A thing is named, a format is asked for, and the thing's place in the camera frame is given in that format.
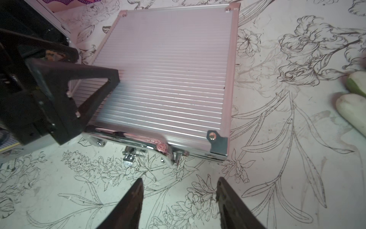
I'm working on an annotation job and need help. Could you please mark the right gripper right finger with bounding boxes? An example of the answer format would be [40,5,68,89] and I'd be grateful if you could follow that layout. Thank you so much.
[216,177,265,229]

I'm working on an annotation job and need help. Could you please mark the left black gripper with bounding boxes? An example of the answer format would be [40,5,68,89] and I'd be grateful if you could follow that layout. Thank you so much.
[1,29,120,145]

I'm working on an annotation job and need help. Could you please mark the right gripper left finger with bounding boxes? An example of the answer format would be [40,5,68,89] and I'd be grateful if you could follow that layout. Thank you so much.
[97,178,144,229]

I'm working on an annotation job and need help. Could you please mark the aluminium poker case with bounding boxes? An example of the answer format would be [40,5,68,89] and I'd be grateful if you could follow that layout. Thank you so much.
[83,2,240,166]

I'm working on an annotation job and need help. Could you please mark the white green work glove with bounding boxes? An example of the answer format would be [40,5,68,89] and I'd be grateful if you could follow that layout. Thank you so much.
[335,71,366,136]

